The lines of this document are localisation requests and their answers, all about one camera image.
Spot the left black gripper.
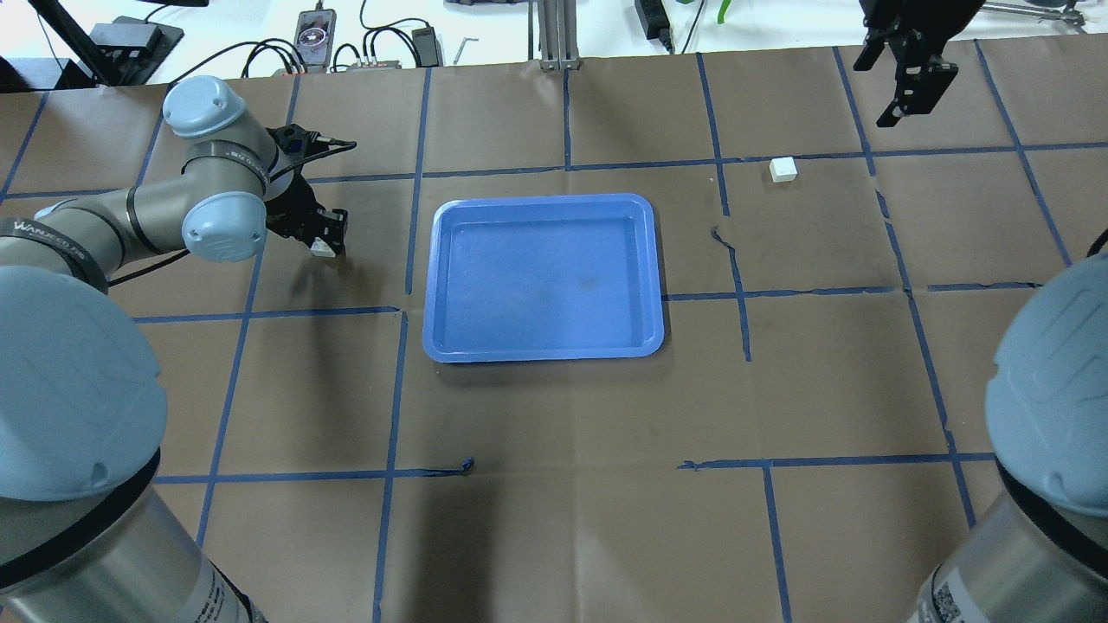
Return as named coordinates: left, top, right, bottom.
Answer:
left=265, top=124, right=349, bottom=257

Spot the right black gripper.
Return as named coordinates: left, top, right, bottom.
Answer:
left=854, top=1, right=984, bottom=129

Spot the white block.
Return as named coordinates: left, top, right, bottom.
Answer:
left=769, top=157, right=799, bottom=183
left=309, top=237, right=338, bottom=259

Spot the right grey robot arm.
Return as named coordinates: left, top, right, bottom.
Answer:
left=897, top=235, right=1105, bottom=622

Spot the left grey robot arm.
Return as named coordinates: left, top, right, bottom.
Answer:
left=1, top=75, right=356, bottom=622

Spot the blue plastic tray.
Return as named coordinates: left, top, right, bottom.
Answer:
left=422, top=193, right=666, bottom=362

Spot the smartphone on desk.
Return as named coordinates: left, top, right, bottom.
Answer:
left=293, top=8, right=337, bottom=70

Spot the black power adapter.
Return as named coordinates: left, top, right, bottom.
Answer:
left=411, top=25, right=442, bottom=67

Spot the black monitor stand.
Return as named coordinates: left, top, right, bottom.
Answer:
left=29, top=1, right=184, bottom=86

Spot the usb hub with cables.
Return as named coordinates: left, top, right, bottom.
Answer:
left=332, top=60, right=403, bottom=74

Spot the aluminium frame post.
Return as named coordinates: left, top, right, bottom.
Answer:
left=534, top=0, right=581, bottom=71

